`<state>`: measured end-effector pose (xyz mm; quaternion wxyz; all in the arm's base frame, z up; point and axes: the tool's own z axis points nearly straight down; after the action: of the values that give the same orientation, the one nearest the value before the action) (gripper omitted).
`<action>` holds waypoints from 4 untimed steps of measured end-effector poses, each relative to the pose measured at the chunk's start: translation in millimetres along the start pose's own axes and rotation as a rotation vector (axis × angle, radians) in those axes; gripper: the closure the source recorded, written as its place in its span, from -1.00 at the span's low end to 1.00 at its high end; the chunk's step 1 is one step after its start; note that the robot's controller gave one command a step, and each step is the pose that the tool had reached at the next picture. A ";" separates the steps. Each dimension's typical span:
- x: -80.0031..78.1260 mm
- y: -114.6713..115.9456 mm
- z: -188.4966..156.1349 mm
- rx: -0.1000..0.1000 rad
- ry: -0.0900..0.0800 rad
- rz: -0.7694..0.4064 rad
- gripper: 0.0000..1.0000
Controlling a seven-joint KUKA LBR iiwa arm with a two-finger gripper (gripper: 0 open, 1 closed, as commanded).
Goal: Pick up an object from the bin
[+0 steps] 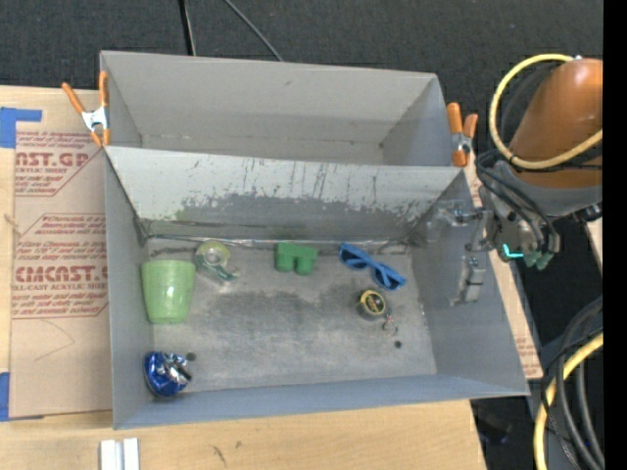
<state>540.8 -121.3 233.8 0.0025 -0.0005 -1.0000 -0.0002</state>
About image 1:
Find blue sunglasses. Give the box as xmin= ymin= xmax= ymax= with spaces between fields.
xmin=338 ymin=242 xmax=409 ymax=292

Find green toy binoculars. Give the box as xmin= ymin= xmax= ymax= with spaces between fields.
xmin=272 ymin=242 xmax=320 ymax=277

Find yellow and black tape measure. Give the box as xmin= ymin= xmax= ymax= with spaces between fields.
xmin=354 ymin=288 xmax=400 ymax=338

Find grey metal bin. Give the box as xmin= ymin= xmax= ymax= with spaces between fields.
xmin=99 ymin=50 xmax=532 ymax=431

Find black cylinder on white bracket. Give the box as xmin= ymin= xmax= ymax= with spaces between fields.
xmin=570 ymin=204 xmax=603 ymax=223

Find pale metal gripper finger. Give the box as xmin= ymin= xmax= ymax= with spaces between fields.
xmin=423 ymin=201 xmax=486 ymax=250
xmin=448 ymin=254 xmax=488 ymax=308

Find clear tape roll green dispenser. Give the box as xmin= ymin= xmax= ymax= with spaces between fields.
xmin=194 ymin=239 xmax=242 ymax=284

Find blue and silver crumpled packet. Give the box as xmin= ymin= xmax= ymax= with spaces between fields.
xmin=142 ymin=350 xmax=194 ymax=400

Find green plastic cup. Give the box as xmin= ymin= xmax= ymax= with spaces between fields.
xmin=140 ymin=258 xmax=198 ymax=326

